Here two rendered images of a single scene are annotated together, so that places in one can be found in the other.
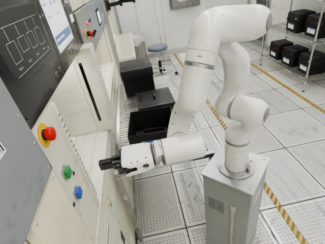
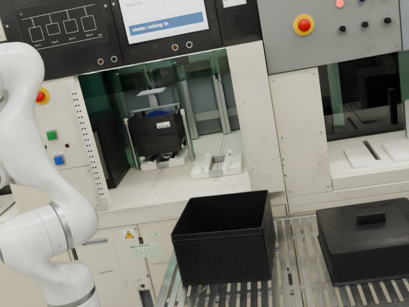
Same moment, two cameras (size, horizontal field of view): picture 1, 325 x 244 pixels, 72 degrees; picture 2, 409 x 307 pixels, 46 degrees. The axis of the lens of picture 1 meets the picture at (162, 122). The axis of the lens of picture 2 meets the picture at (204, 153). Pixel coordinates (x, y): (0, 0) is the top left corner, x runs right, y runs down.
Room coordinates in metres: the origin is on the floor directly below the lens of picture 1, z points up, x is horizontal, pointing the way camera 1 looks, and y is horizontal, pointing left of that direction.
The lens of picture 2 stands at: (1.44, -1.29, 1.55)
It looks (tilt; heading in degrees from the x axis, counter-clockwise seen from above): 17 degrees down; 102
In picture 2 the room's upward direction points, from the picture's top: 11 degrees counter-clockwise
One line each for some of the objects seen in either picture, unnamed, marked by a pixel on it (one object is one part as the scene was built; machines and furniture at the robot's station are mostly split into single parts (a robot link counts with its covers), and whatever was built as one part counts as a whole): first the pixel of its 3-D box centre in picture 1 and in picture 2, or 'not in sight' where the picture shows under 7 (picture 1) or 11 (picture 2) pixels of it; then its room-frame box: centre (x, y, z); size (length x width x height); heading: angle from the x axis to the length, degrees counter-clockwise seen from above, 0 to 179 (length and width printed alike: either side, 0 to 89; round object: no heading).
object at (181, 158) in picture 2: not in sight; (165, 156); (0.77, 0.86, 0.89); 0.22 x 0.21 x 0.04; 93
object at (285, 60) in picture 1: (294, 55); not in sight; (3.26, -2.20, 0.31); 0.30 x 0.28 x 0.26; 3
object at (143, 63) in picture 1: (137, 77); not in sight; (2.01, 0.16, 0.89); 0.29 x 0.29 x 0.25; 5
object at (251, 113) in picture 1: (245, 121); (44, 257); (0.81, -0.37, 1.07); 0.19 x 0.12 x 0.24; 43
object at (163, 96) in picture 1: (155, 100); (372, 233); (1.59, 0.03, 0.83); 0.29 x 0.29 x 0.13; 5
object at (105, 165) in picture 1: (110, 166); not in sight; (0.51, 0.18, 1.20); 0.07 x 0.03 x 0.03; 93
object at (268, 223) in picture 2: (153, 131); (227, 235); (1.15, 0.07, 0.85); 0.28 x 0.28 x 0.17; 88
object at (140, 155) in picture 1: (139, 157); not in sight; (0.53, 0.09, 1.20); 0.11 x 0.10 x 0.07; 93
